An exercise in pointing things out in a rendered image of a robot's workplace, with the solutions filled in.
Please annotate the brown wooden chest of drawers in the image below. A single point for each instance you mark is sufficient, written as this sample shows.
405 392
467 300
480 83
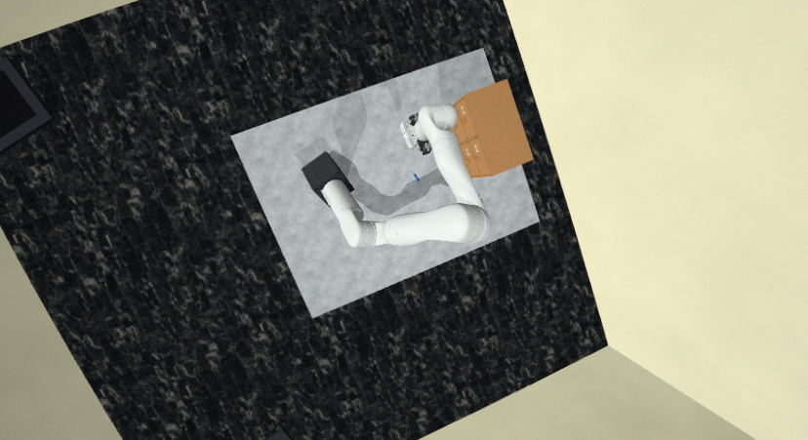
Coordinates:
498 126

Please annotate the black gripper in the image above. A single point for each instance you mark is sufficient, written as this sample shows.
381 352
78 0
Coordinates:
422 144

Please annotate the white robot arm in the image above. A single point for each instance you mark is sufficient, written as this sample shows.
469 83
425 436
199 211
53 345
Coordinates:
464 222

